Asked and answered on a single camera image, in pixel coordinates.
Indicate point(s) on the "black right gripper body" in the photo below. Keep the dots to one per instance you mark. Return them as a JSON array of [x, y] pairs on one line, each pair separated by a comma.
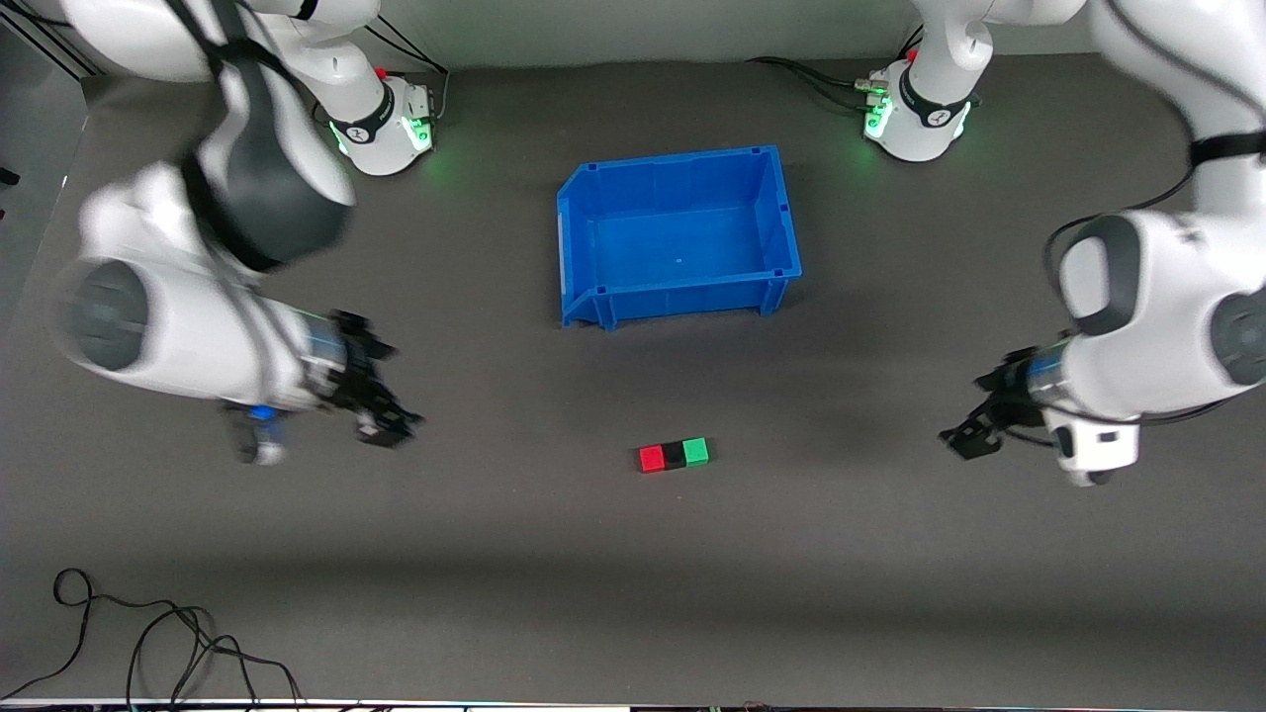
[[357, 368]]

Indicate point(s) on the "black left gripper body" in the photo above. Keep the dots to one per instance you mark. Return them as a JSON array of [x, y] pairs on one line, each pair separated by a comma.
[[1005, 394]]

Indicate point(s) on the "small red cube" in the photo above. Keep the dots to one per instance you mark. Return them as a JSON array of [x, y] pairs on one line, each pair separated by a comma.
[[652, 459]]

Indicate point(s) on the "small green cube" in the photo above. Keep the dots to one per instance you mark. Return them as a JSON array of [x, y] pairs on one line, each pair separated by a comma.
[[696, 451]]

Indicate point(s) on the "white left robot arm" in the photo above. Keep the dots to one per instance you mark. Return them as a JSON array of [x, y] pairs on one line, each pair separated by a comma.
[[1157, 297]]

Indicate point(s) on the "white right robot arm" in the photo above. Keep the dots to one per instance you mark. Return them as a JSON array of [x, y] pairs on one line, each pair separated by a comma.
[[198, 297]]

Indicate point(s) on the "small black cube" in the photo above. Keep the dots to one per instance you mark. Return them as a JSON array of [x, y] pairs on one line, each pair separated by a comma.
[[675, 456]]

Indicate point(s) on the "blue plastic storage bin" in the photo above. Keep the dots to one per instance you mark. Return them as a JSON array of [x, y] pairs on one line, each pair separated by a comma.
[[678, 237]]

